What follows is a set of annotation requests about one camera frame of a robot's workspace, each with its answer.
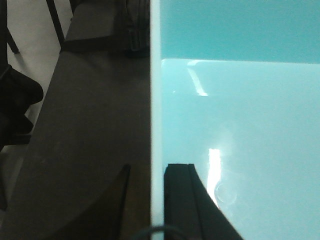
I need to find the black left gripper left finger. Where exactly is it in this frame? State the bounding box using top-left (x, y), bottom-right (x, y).
top-left (52, 164), bottom-right (131, 240)

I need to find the light blue plastic bin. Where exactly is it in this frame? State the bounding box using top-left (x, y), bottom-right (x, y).
top-left (150, 0), bottom-right (320, 240)

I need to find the black cable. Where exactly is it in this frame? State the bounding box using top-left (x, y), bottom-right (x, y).
top-left (129, 224), bottom-right (183, 240)

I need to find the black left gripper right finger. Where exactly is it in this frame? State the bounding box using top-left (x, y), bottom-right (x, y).
top-left (164, 164), bottom-right (242, 240)

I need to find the black office chair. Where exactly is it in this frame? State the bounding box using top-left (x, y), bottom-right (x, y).
top-left (0, 0), bottom-right (45, 213)

